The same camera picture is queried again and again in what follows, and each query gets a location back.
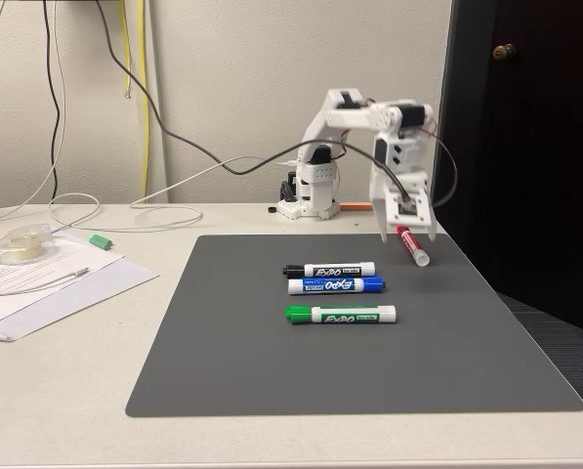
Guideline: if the red dry erase marker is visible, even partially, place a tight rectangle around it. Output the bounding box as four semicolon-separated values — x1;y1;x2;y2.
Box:
396;225;430;268

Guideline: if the black dry erase marker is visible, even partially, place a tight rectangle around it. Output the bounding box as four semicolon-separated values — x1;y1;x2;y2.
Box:
281;262;376;279

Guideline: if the blue dry erase marker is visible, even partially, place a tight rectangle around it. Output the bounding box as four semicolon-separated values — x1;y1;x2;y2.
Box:
287;276;388;296

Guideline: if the green dry erase marker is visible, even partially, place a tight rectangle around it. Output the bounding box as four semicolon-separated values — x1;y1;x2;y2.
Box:
284;304;398;325

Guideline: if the dark wooden door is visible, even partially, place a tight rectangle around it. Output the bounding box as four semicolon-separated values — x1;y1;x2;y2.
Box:
430;0;583;338

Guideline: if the grey rubber mat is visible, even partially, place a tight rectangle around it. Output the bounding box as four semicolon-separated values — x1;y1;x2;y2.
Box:
124;233;583;419

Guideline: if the plain white paper sheet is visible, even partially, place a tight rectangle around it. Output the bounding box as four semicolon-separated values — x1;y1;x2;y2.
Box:
0;253;160;343

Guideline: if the printed white paper sheet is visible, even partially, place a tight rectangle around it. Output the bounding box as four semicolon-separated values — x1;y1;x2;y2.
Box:
0;229;126;314

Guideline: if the clear tape dispenser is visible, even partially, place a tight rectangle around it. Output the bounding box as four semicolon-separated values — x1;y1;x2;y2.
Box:
0;223;56;267

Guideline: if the white gripper camera module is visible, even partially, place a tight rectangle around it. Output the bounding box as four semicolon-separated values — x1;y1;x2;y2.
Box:
384;188;437;229

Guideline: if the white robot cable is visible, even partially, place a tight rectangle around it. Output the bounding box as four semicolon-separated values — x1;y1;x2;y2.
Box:
48;154;300;232

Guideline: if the thick black camera cable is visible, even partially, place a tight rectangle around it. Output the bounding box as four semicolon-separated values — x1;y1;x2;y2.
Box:
94;0;414;206

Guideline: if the long yellow cable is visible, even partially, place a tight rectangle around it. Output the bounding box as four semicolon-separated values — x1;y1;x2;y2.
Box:
138;0;150;204

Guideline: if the short yellow cable with plug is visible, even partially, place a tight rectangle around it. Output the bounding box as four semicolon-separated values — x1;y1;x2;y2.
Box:
118;0;132;101

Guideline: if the thin white plug cable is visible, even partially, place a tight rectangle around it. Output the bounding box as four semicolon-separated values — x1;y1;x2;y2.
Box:
0;267;90;299

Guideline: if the white wall cable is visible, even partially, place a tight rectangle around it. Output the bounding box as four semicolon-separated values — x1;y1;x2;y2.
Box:
0;0;67;229

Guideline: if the thin black wall cable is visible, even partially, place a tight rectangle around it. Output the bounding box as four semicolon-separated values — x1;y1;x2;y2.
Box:
43;0;62;202

